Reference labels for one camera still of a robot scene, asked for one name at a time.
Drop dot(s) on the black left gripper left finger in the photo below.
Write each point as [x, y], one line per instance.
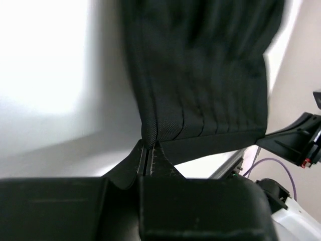
[74, 208]

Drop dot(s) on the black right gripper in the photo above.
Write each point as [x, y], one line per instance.
[298, 143]

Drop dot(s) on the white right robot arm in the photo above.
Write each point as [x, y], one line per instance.
[291, 221]

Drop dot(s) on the aluminium table edge rail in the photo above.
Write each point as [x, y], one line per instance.
[239, 162]

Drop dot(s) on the black skirt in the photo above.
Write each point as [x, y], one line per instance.
[198, 75]

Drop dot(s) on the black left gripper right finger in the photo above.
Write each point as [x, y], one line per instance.
[172, 207]

